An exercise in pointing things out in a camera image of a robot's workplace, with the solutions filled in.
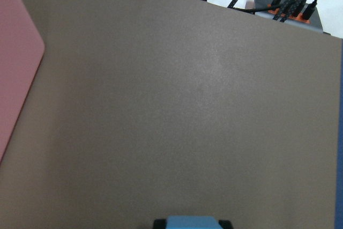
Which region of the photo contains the small blue block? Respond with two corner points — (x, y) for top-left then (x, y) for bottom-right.
(166, 216), (221, 229)

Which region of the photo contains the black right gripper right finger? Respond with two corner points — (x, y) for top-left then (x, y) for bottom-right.
(218, 220), (233, 229)

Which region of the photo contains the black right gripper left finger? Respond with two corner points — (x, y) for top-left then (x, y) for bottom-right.
(153, 219), (167, 229)

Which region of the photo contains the pink plastic box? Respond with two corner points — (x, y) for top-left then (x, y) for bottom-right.
(1, 0), (45, 156)

